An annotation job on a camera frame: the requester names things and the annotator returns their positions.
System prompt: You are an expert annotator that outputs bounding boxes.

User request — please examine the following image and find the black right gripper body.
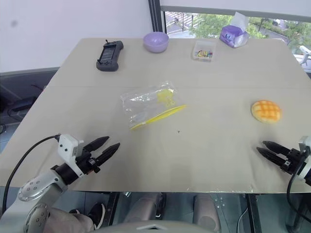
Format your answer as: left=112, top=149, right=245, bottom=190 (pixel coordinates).
left=280, top=148, right=307, bottom=176

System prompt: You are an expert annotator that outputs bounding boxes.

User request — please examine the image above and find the beige trouser leg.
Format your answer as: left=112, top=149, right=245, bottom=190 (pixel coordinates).
left=43, top=207, right=96, bottom=233

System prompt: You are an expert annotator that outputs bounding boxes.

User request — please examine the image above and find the yellow pineapple bun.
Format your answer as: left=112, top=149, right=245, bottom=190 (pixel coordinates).
left=251, top=100, right=283, bottom=124

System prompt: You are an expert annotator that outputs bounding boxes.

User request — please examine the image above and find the thin grey cable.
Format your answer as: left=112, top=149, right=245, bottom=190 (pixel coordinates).
left=236, top=210, right=249, bottom=233

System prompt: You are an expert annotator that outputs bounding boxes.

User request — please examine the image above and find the clear box of coloured pins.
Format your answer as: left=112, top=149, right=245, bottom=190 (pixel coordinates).
left=190, top=40, right=217, bottom=63

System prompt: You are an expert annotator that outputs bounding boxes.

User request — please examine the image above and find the purple bowl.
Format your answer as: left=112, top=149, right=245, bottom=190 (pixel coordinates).
left=142, top=32, right=170, bottom=53

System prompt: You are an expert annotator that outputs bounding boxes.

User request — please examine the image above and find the purple tissue pack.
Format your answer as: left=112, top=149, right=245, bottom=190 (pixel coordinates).
left=219, top=11, right=249, bottom=49

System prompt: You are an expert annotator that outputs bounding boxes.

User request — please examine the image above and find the black metal table leg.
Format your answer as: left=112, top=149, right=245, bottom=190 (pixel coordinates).
left=105, top=192, right=121, bottom=227
left=244, top=193, right=259, bottom=233

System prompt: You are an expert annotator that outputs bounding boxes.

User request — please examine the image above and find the white roller blind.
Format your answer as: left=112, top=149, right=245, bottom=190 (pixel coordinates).
left=160, top=0, right=311, bottom=22

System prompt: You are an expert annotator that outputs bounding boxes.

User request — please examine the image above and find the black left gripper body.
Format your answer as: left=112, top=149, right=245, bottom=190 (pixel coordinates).
left=75, top=143, right=102, bottom=175

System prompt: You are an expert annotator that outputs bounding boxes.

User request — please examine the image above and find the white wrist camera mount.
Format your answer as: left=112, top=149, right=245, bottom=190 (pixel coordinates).
left=297, top=135, right=311, bottom=182
left=57, top=133, right=86, bottom=176

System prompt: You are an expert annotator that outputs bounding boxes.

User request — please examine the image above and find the black sneaker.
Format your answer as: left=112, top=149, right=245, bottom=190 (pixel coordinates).
left=86, top=202, right=107, bottom=230

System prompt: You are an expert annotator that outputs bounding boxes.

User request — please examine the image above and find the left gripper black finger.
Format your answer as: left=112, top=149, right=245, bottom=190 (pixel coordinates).
left=83, top=136, right=110, bottom=154
left=93, top=142, right=121, bottom=168

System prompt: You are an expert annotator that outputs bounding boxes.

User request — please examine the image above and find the grey rounded shape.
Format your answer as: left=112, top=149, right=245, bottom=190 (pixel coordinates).
left=193, top=192, right=222, bottom=232
left=123, top=192, right=164, bottom=223

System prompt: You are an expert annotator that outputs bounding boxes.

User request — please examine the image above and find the white device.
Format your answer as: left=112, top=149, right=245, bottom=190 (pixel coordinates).
left=293, top=45, right=311, bottom=67

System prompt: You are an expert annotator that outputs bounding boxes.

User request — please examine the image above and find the dark grey handheld controller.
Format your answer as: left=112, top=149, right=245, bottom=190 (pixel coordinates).
left=96, top=39, right=124, bottom=72

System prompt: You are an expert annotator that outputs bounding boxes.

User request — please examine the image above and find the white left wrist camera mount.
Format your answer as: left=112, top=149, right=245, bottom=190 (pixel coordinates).
left=57, top=133, right=86, bottom=176

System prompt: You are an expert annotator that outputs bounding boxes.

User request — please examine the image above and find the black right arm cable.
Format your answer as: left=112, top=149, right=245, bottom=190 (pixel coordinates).
left=286, top=169, right=311, bottom=230

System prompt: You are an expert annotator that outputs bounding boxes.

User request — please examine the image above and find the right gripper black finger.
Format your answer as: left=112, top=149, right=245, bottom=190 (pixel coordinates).
left=261, top=140, right=291, bottom=156
left=256, top=146, right=285, bottom=171

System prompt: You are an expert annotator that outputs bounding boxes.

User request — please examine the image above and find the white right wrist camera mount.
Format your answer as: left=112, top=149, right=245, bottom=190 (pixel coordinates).
left=297, top=135, right=311, bottom=182

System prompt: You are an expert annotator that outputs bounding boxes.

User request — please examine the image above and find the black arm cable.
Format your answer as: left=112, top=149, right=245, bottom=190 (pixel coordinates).
left=1, top=134, right=61, bottom=214
left=286, top=169, right=311, bottom=230

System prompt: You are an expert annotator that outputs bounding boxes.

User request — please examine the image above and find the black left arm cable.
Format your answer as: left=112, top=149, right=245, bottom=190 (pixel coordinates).
left=1, top=134, right=61, bottom=214

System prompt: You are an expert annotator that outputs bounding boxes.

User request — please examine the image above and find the clear zip bag yellow seal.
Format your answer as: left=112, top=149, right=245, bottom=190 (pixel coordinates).
left=120, top=81, right=188, bottom=131

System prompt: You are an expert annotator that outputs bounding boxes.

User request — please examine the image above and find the dark window frame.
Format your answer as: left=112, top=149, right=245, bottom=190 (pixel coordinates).
left=148, top=0, right=166, bottom=33

